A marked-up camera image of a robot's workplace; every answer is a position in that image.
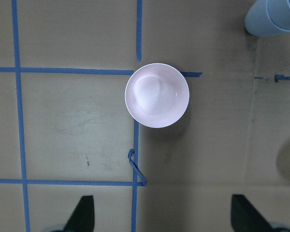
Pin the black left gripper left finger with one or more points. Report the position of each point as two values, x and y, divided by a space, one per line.
83 216

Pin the blue cup on table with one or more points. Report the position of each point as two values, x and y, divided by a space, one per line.
258 22

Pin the pink bowl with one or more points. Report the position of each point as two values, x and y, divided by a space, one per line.
157 95

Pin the blue cup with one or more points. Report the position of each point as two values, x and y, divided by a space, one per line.
258 22
279 12

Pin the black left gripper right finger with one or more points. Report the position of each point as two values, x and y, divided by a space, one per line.
245 217

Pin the brown paper table cover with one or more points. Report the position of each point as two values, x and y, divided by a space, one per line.
65 131

